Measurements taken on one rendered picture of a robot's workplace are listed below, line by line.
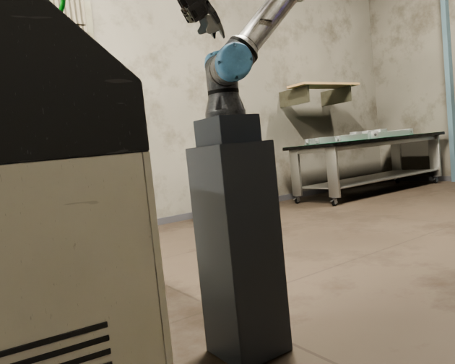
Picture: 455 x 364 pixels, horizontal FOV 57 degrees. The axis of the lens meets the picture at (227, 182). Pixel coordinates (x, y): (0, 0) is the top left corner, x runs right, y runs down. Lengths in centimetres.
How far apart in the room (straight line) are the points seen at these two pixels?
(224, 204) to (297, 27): 544
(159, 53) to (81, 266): 444
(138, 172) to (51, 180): 18
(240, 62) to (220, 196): 45
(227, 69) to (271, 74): 476
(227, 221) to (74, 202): 64
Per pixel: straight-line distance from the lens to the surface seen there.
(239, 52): 142
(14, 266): 94
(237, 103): 154
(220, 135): 146
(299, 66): 655
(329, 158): 519
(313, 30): 692
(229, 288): 151
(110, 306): 99
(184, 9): 153
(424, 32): 746
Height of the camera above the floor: 77
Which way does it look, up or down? 4 degrees down
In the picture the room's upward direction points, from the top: 6 degrees counter-clockwise
